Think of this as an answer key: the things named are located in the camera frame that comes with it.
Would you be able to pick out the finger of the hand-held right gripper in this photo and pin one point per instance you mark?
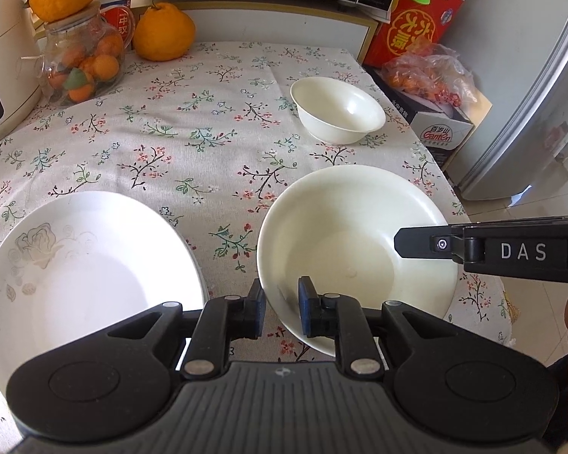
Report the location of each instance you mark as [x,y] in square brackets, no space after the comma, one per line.
[430,243]

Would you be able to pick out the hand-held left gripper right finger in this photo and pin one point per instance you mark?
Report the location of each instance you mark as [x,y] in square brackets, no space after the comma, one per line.
[305,305]

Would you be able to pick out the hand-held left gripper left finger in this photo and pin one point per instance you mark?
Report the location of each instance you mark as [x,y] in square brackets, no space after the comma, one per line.
[260,310]

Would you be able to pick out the large cream bowl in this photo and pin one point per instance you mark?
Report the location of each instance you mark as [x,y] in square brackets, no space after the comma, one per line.
[350,227]

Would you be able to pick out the white plate with grey flower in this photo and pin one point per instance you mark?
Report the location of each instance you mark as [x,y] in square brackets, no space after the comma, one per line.
[99,269]

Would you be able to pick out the black carton box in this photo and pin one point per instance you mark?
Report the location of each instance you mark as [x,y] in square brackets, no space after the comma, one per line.
[442,135]

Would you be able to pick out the silver refrigerator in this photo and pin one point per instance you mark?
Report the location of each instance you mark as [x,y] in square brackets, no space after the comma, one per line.
[539,127]

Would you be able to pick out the small white bowl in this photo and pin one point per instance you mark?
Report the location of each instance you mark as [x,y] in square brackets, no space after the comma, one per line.
[336,104]

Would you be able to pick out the plastic bag of small oranges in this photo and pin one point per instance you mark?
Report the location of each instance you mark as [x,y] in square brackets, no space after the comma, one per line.
[430,73]

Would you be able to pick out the floral tablecloth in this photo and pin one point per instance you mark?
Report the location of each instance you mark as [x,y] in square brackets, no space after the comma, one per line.
[194,118]

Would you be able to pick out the red gift box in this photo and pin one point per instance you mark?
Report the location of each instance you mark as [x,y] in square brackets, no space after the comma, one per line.
[412,33]

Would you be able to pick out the glass jar of small oranges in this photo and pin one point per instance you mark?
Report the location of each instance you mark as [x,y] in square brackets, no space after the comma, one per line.
[80,66]

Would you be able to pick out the red labelled cup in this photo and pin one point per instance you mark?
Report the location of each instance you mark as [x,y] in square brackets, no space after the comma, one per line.
[120,23]

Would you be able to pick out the white air fryer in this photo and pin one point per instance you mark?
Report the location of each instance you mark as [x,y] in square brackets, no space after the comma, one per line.
[4,56]

